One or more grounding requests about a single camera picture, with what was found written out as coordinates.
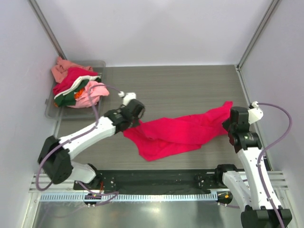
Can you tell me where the light pink t shirt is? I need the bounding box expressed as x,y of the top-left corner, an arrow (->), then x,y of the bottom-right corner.
68,81 -> 110,109

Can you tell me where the magenta t shirt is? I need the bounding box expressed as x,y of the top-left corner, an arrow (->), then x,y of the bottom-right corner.
123,101 -> 233,162

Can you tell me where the crimson t shirt in tray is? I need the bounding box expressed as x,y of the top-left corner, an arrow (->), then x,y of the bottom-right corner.
53,67 -> 100,95

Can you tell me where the grey plastic tray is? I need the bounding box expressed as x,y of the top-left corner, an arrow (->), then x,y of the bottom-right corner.
45,59 -> 106,120

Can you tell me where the orange garment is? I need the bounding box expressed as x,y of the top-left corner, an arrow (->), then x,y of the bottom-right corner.
74,88 -> 85,100

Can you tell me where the aluminium frame post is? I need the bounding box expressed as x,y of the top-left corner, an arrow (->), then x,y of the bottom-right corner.
236,0 -> 281,71
28,0 -> 66,59

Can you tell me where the right aluminium table rail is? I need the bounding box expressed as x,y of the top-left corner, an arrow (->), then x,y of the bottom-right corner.
235,64 -> 274,171

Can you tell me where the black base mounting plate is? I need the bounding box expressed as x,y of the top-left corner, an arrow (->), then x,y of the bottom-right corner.
84,169 -> 226,195

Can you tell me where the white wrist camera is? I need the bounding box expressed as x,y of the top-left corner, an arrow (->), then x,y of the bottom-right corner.
248,101 -> 264,124
118,91 -> 136,106

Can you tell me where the salmon pink t shirt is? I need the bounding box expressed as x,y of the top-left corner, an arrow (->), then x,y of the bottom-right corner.
51,57 -> 93,83

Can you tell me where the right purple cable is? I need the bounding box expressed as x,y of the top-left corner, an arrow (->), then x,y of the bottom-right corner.
257,102 -> 293,228

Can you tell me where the left aluminium frame post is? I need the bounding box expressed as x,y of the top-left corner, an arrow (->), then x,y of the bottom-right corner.
28,0 -> 66,59

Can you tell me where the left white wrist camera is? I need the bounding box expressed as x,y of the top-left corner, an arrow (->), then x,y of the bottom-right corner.
118,91 -> 136,106

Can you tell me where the green white t shirt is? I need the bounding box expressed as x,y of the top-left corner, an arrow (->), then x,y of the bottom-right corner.
53,76 -> 101,107

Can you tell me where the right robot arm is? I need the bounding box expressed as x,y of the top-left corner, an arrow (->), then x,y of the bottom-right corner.
216,102 -> 292,228

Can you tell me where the white slotted cable duct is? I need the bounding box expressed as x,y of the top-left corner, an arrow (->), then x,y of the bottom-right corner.
40,192 -> 218,202

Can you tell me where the right aluminium frame post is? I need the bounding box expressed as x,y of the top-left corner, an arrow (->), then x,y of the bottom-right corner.
236,0 -> 281,71

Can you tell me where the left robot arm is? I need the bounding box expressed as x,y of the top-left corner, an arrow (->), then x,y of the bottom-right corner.
38,99 -> 145,189

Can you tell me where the purple cable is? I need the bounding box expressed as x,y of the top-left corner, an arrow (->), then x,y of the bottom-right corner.
35,83 -> 125,192
257,102 -> 293,228

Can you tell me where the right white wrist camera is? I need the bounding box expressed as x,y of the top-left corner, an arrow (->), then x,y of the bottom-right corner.
248,101 -> 264,124

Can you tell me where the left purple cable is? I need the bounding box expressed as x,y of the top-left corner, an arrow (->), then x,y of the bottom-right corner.
35,83 -> 125,192

